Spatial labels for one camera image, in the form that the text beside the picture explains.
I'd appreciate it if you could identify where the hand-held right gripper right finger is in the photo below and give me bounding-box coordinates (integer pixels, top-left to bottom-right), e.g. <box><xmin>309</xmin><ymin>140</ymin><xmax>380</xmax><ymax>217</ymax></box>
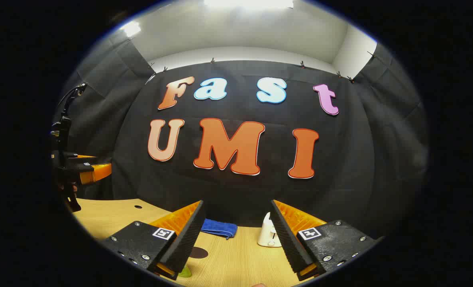
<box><xmin>270</xmin><ymin>199</ymin><xmax>382</xmax><ymax>281</ymax></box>

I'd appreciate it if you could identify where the blue folded towel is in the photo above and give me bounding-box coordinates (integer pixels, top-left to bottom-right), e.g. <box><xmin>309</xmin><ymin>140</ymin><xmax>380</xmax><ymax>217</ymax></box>
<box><xmin>200</xmin><ymin>218</ymin><xmax>238</xmax><ymax>240</ymax></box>

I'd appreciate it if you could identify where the ceiling light panel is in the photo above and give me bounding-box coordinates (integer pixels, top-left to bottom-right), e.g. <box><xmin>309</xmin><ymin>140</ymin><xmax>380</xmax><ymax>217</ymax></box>
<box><xmin>120</xmin><ymin>21</ymin><xmax>142</xmax><ymax>38</ymax></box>
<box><xmin>204</xmin><ymin>0</ymin><xmax>295</xmax><ymax>9</ymax></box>

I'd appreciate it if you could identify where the white toaster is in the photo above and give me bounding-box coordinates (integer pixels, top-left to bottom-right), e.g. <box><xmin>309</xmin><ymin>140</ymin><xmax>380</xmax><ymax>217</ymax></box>
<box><xmin>257</xmin><ymin>212</ymin><xmax>283</xmax><ymax>248</ymax></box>

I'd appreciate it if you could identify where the black backdrop cloth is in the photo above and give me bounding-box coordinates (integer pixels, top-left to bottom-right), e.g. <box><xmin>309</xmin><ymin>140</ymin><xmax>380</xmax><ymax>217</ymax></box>
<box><xmin>52</xmin><ymin>38</ymin><xmax>429</xmax><ymax>240</ymax></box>

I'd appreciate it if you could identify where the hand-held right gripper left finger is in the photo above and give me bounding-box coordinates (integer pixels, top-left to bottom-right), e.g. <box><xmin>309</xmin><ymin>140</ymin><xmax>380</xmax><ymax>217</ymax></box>
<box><xmin>100</xmin><ymin>200</ymin><xmax>206</xmax><ymax>281</ymax></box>

